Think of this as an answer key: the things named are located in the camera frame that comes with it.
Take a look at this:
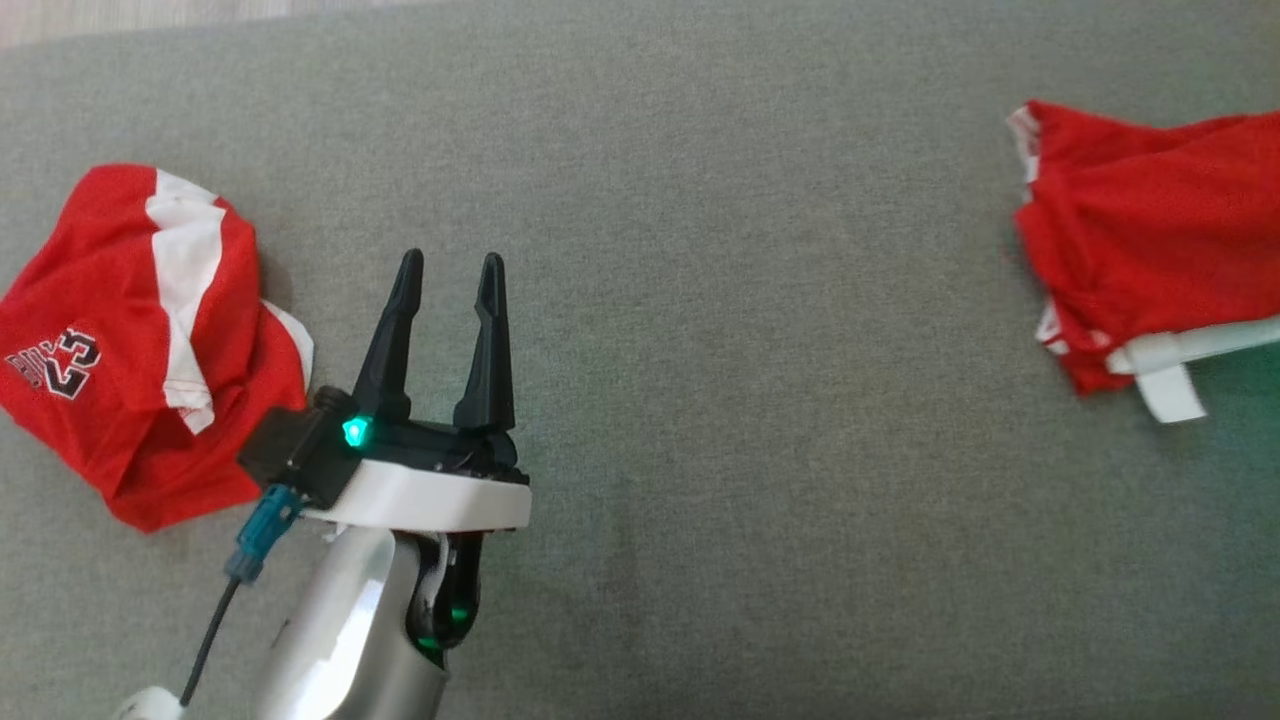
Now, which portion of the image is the red garment with white trim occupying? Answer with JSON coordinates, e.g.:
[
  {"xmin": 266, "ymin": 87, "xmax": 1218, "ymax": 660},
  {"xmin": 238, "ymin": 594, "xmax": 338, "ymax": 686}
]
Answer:
[{"xmin": 1005, "ymin": 100, "xmax": 1280, "ymax": 424}]

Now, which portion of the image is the black cable with blue connector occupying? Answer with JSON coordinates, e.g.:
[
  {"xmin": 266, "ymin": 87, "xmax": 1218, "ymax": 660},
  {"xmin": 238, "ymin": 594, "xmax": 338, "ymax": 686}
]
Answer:
[{"xmin": 180, "ymin": 485, "xmax": 303, "ymax": 706}]

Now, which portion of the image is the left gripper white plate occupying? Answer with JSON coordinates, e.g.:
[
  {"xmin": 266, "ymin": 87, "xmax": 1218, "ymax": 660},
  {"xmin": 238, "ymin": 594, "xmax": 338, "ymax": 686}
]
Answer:
[{"xmin": 300, "ymin": 250, "xmax": 533, "ymax": 533}]

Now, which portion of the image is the red garment with 23 print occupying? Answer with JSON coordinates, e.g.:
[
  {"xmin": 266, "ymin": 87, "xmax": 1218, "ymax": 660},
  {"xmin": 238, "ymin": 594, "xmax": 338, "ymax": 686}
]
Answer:
[{"xmin": 0, "ymin": 163, "xmax": 316, "ymax": 533}]

